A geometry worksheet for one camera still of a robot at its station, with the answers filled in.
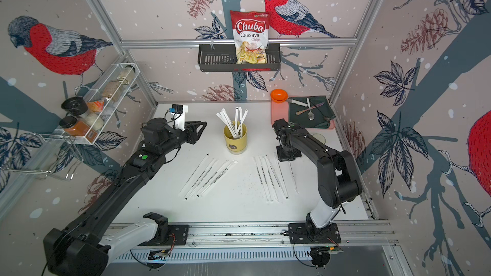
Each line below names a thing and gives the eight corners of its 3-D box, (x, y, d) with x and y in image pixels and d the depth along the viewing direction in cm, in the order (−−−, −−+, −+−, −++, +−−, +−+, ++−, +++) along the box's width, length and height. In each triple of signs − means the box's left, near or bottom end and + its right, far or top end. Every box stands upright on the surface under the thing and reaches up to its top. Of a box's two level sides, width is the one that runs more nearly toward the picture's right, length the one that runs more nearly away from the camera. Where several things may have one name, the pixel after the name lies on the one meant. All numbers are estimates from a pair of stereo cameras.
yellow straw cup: (226, 155, 98) (222, 139, 86) (228, 138, 105) (224, 121, 93) (246, 155, 98) (246, 139, 86) (247, 138, 105) (246, 121, 93)
